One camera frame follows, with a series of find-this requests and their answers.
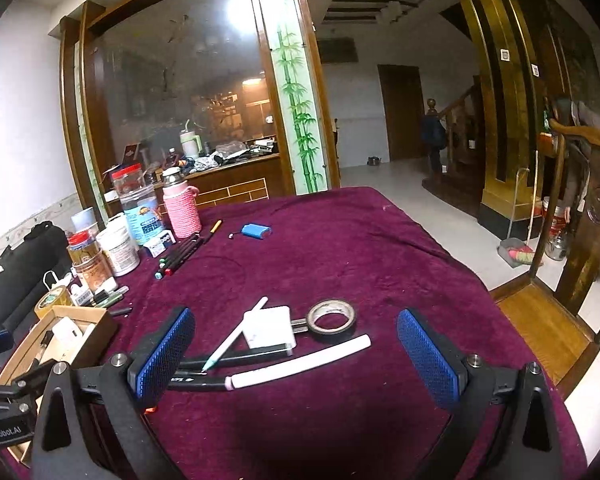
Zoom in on white cube charger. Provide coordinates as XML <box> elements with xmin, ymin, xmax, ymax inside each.
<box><xmin>45</xmin><ymin>316</ymin><xmax>96</xmax><ymax>363</ymax></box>

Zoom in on black ballpoint pen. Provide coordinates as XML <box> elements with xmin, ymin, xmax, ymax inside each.
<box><xmin>30</xmin><ymin>330</ymin><xmax>54</xmax><ymax>370</ymax></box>

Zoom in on white marker pen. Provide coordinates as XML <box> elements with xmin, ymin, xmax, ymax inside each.
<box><xmin>225</xmin><ymin>335</ymin><xmax>372</xmax><ymax>391</ymax></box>

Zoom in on thin white pen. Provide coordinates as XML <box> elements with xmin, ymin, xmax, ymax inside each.
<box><xmin>201</xmin><ymin>296</ymin><xmax>268</xmax><ymax>374</ymax></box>

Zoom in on white plug charger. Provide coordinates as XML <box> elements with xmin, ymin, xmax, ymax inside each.
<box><xmin>242</xmin><ymin>306</ymin><xmax>297</xmax><ymax>349</ymax></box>

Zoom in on black marker pen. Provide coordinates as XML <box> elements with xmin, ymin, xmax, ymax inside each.
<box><xmin>176</xmin><ymin>344</ymin><xmax>292</xmax><ymax>373</ymax></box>

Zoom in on black tape roll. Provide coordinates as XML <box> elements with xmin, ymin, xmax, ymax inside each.
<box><xmin>306</xmin><ymin>299</ymin><xmax>358</xmax><ymax>338</ymax></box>

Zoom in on black white tip marker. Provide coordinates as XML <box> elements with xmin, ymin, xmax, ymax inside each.
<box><xmin>168</xmin><ymin>375</ymin><xmax>233</xmax><ymax>392</ymax></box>

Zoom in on cardboard tray box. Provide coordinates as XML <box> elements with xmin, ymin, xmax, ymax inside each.
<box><xmin>0</xmin><ymin>303</ymin><xmax>119</xmax><ymax>466</ymax></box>

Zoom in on wooden chair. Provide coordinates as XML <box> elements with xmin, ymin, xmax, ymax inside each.
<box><xmin>491</xmin><ymin>119</ymin><xmax>600</xmax><ymax>399</ymax></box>

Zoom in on yellow packing tape roll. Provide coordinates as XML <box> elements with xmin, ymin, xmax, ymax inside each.
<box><xmin>34</xmin><ymin>285</ymin><xmax>74</xmax><ymax>320</ymax></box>

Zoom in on black leather sofa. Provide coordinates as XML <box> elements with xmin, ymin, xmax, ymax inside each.
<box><xmin>0</xmin><ymin>221</ymin><xmax>71</xmax><ymax>373</ymax></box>

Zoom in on red cap brown bottle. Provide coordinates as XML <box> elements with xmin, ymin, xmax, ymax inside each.
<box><xmin>67</xmin><ymin>231</ymin><xmax>116</xmax><ymax>294</ymax></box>

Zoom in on bundle of black markers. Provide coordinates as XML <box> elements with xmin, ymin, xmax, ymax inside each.
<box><xmin>154</xmin><ymin>233</ymin><xmax>200</xmax><ymax>281</ymax></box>

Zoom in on dustpan with broom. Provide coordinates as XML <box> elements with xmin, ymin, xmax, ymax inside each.
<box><xmin>496</xmin><ymin>151</ymin><xmax>540</xmax><ymax>269</ymax></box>

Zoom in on blue white small box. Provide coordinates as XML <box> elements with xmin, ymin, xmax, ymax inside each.
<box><xmin>144</xmin><ymin>230</ymin><xmax>176</xmax><ymax>258</ymax></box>

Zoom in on white supplement jar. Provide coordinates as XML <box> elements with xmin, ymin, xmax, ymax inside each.
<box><xmin>96</xmin><ymin>217</ymin><xmax>140</xmax><ymax>278</ymax></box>

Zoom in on maroon velvet tablecloth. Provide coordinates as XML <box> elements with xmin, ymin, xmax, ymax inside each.
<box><xmin>0</xmin><ymin>185</ymin><xmax>589</xmax><ymax>480</ymax></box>

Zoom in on red white bucket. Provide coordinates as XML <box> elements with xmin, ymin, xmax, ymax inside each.
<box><xmin>541</xmin><ymin>196</ymin><xmax>567</xmax><ymax>236</ymax></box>

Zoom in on blue label plastic jar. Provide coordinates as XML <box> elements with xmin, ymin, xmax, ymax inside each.
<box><xmin>120</xmin><ymin>186</ymin><xmax>164</xmax><ymax>246</ymax></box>

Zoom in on yellow tip black pen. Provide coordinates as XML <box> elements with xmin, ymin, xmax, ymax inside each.
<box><xmin>204</xmin><ymin>219</ymin><xmax>223</xmax><ymax>243</ymax></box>

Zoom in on pink knitted thermos bottle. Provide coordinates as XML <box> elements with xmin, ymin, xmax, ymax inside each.
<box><xmin>162</xmin><ymin>166</ymin><xmax>201</xmax><ymax>240</ymax></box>

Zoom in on red lid clear jar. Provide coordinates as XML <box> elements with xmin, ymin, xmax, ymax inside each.
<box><xmin>111</xmin><ymin>162</ymin><xmax>145</xmax><ymax>197</ymax></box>

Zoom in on blue battery pack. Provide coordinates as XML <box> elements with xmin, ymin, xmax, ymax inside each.
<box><xmin>240</xmin><ymin>223</ymin><xmax>272</xmax><ymax>240</ymax></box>

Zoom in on white tumbler with straw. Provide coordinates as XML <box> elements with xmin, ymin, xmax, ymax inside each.
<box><xmin>180</xmin><ymin>119</ymin><xmax>202</xmax><ymax>159</ymax></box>

